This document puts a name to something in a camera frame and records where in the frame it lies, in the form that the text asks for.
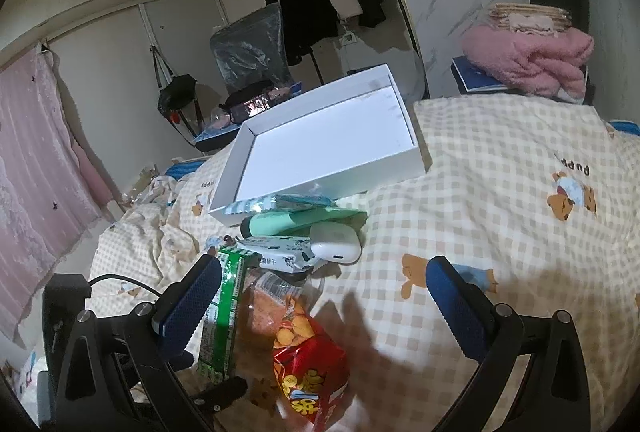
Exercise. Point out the white cow-print biscuit pack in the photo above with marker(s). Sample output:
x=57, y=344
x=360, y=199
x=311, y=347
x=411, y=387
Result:
x=284, y=254

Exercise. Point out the black hanging coat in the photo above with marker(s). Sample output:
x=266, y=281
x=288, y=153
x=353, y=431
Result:
x=305, y=23

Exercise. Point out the black bag on tripod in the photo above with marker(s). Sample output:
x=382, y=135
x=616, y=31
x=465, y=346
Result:
x=175, y=93

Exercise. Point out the stack of woven mats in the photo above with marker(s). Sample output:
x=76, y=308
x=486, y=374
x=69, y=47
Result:
x=530, y=18

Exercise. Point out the blue cartoon lollipop pack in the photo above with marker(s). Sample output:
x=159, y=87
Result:
x=277, y=202

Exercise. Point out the dark plastic wrapped panel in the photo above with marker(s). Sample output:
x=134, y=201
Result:
x=252, y=49

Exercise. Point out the blue book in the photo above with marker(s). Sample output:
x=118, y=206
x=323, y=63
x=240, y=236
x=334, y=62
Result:
x=472, y=80

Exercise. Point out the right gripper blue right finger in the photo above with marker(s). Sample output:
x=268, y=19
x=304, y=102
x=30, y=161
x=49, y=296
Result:
x=469, y=314

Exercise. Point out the smartphone with lit screen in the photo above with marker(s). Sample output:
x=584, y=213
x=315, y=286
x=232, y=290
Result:
x=249, y=109

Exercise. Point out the mint green cream tube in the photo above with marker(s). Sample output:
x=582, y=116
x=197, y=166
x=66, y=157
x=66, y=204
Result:
x=290, y=223

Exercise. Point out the white shallow cardboard box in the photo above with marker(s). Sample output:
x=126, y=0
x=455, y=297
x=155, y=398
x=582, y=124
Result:
x=346, y=137

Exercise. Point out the pink curtain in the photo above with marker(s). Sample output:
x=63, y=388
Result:
x=46, y=204

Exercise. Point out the white earbuds case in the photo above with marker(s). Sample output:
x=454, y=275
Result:
x=335, y=242

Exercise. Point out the pink fleece blanket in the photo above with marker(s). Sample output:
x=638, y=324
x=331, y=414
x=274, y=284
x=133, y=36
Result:
x=504, y=55

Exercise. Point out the green wafer snack pack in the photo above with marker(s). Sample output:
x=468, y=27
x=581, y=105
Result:
x=219, y=322

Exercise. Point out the red yellow snack bag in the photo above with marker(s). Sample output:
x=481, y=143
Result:
x=309, y=370

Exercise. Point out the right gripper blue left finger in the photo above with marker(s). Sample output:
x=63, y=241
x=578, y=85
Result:
x=183, y=304

